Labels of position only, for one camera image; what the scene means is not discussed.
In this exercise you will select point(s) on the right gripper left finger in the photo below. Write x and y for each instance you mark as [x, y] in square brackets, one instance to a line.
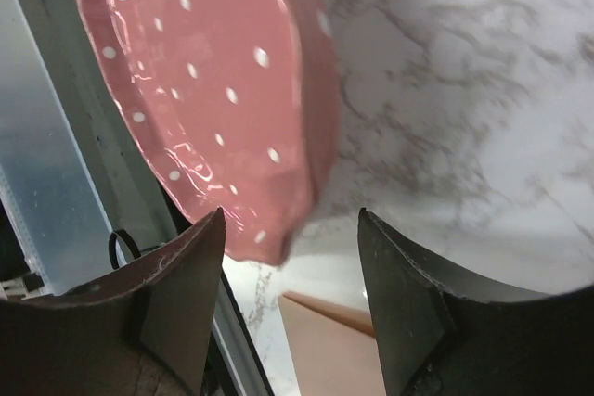
[143, 329]

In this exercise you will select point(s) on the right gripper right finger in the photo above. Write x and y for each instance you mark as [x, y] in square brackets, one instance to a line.
[442, 329]

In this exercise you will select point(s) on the pink polka dot plate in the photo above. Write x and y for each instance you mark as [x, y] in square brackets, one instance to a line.
[233, 104]

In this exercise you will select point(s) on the pink cutting board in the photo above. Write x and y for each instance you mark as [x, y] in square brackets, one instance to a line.
[333, 348]

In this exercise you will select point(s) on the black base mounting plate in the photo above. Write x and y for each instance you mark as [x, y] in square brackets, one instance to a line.
[88, 198]

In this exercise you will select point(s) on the white slotted cable duct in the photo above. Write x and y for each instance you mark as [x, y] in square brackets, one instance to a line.
[24, 237]

